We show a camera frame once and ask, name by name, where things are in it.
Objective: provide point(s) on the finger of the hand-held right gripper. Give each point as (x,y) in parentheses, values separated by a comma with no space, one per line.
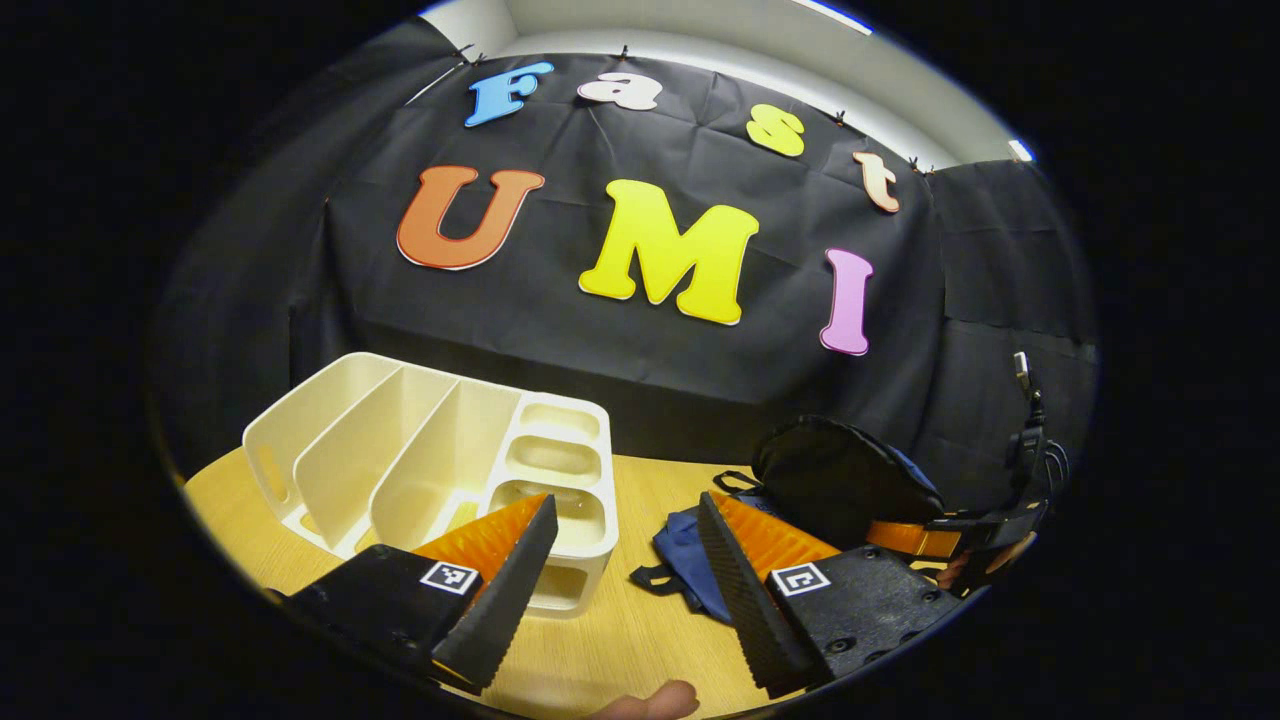
(910,538)

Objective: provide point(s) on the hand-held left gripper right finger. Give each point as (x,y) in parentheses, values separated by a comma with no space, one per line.
(750,610)

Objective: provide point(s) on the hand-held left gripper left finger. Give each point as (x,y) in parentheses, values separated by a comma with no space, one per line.
(495,610)

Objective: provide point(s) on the blue schoolbag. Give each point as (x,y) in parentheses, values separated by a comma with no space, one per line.
(840,480)

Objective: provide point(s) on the white bookshelf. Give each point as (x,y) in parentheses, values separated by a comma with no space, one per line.
(400,450)

